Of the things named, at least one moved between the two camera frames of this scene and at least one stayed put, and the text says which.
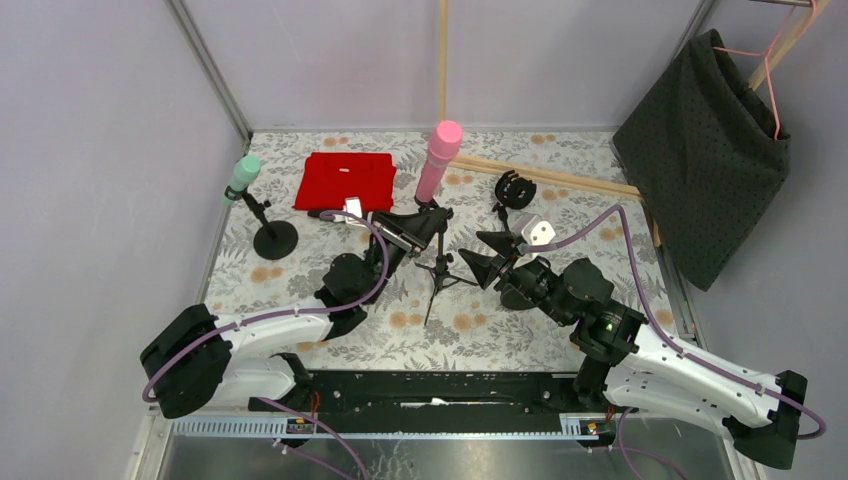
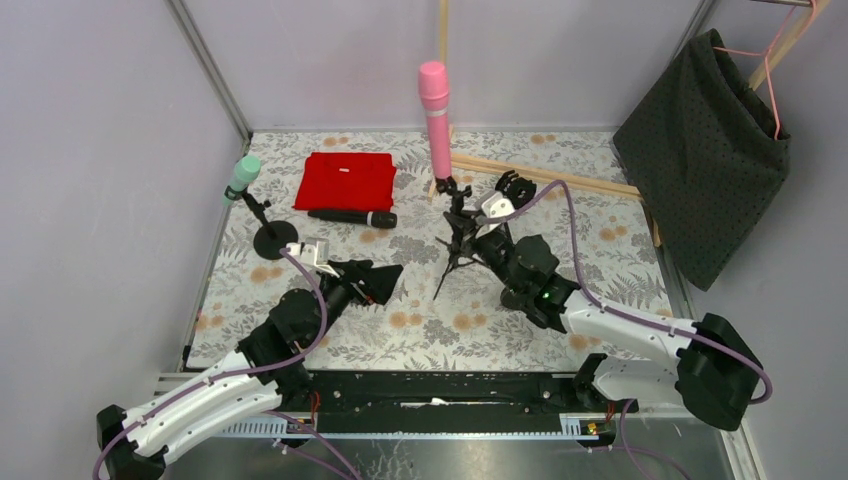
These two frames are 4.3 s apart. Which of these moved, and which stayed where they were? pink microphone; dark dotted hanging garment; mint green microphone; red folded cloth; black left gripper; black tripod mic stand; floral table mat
Moved: black left gripper; black tripod mic stand; pink microphone
Stayed: red folded cloth; dark dotted hanging garment; floral table mat; mint green microphone
